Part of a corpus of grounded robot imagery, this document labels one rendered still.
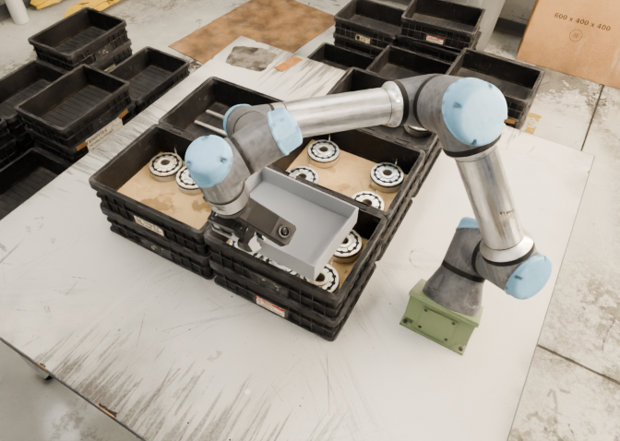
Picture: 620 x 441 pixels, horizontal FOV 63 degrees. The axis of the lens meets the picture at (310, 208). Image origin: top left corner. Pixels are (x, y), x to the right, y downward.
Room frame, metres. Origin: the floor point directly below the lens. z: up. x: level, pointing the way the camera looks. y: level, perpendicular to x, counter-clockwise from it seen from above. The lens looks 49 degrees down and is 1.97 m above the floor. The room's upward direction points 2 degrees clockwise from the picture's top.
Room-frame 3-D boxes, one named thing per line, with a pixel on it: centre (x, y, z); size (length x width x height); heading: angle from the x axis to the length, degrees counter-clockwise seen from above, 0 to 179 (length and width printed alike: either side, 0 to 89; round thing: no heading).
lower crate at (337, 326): (0.85, 0.03, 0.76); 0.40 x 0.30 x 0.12; 62
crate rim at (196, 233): (1.03, 0.39, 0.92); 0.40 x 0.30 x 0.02; 62
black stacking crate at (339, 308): (0.85, 0.03, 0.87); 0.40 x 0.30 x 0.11; 62
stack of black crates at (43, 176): (1.49, 1.25, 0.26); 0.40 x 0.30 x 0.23; 151
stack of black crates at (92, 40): (2.39, 1.21, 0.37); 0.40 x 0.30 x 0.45; 151
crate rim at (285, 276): (0.85, 0.03, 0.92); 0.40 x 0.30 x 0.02; 62
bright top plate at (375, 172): (1.13, -0.24, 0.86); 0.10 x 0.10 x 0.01
